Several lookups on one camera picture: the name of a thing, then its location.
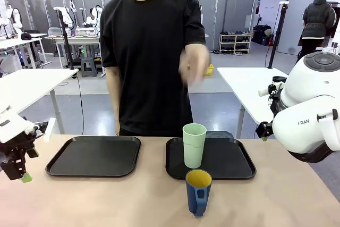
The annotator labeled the white background desk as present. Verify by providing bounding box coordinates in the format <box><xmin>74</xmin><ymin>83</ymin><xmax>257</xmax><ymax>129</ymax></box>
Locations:
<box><xmin>45</xmin><ymin>34</ymin><xmax>101</xmax><ymax>69</ymax></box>
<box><xmin>0</xmin><ymin>33</ymin><xmax>53</xmax><ymax>70</ymax></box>

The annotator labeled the grey step stool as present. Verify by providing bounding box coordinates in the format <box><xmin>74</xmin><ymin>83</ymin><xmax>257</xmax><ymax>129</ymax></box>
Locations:
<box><xmin>80</xmin><ymin>56</ymin><xmax>98</xmax><ymax>78</ymax></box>

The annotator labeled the person in black t-shirt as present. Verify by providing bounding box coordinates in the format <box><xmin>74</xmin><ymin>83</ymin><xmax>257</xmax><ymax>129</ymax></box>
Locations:
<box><xmin>99</xmin><ymin>0</ymin><xmax>207</xmax><ymax>137</ymax></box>

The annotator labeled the black tripod pole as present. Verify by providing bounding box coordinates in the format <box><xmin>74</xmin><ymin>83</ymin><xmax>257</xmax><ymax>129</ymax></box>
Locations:
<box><xmin>53</xmin><ymin>7</ymin><xmax>77</xmax><ymax>71</ymax></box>

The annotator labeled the tall light green cup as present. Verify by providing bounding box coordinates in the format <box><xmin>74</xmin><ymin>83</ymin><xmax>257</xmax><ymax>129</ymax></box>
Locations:
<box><xmin>182</xmin><ymin>123</ymin><xmax>207</xmax><ymax>169</ymax></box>

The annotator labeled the black pole with white camera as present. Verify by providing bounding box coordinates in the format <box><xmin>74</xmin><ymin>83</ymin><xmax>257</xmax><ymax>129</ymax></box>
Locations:
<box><xmin>267</xmin><ymin>1</ymin><xmax>290</xmax><ymax>69</ymax></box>

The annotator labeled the clear plastic box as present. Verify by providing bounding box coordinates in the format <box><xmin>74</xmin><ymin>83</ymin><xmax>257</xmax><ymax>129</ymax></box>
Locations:
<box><xmin>75</xmin><ymin>26</ymin><xmax>98</xmax><ymax>37</ymax></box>

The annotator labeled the blue mug yellow inside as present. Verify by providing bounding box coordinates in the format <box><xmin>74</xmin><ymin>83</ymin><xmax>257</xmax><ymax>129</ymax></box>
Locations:
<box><xmin>185</xmin><ymin>169</ymin><xmax>213</xmax><ymax>217</ymax></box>

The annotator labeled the person's left hand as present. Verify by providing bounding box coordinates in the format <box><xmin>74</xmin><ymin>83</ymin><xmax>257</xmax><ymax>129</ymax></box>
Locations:
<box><xmin>178</xmin><ymin>48</ymin><xmax>211</xmax><ymax>86</ymax></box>

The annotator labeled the dark grey chair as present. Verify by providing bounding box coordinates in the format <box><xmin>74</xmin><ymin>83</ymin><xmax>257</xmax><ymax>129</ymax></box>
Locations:
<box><xmin>206</xmin><ymin>130</ymin><xmax>235</xmax><ymax>139</ymax></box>

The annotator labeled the black bag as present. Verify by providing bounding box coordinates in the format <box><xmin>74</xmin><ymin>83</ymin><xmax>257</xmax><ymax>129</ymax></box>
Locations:
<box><xmin>252</xmin><ymin>24</ymin><xmax>274</xmax><ymax>46</ymax></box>

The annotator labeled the person's left forearm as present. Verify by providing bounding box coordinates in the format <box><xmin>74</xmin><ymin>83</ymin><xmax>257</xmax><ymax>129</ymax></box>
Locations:
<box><xmin>185</xmin><ymin>43</ymin><xmax>212</xmax><ymax>60</ymax></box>

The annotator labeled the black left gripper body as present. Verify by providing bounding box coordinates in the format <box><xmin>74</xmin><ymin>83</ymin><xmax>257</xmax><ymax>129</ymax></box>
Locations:
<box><xmin>0</xmin><ymin>138</ymin><xmax>40</xmax><ymax>181</ymax></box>

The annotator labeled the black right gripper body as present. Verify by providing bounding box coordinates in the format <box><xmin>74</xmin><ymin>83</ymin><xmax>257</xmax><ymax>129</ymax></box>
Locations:
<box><xmin>256</xmin><ymin>121</ymin><xmax>274</xmax><ymax>139</ymax></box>

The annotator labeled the white table grey leg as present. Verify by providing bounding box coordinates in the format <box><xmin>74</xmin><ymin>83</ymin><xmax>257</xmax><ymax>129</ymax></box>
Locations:
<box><xmin>217</xmin><ymin>66</ymin><xmax>289</xmax><ymax>139</ymax></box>
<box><xmin>0</xmin><ymin>68</ymin><xmax>80</xmax><ymax>134</ymax></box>

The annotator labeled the black plastic tray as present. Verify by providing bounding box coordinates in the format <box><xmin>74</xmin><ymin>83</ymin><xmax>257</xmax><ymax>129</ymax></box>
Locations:
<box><xmin>165</xmin><ymin>137</ymin><xmax>257</xmax><ymax>181</ymax></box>
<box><xmin>45</xmin><ymin>136</ymin><xmax>141</xmax><ymax>178</ymax></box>

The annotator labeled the person in dark puffer jacket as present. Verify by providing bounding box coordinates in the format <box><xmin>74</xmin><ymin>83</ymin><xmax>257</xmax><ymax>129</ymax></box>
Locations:
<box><xmin>297</xmin><ymin>0</ymin><xmax>337</xmax><ymax>55</ymax></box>

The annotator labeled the person's right forearm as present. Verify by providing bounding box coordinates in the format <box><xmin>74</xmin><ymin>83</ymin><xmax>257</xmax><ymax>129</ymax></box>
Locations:
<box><xmin>106</xmin><ymin>66</ymin><xmax>121</xmax><ymax>129</ymax></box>

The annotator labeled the wooden shoe rack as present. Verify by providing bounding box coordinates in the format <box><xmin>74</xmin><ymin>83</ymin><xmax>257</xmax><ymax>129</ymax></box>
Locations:
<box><xmin>219</xmin><ymin>33</ymin><xmax>252</xmax><ymax>54</ymax></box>

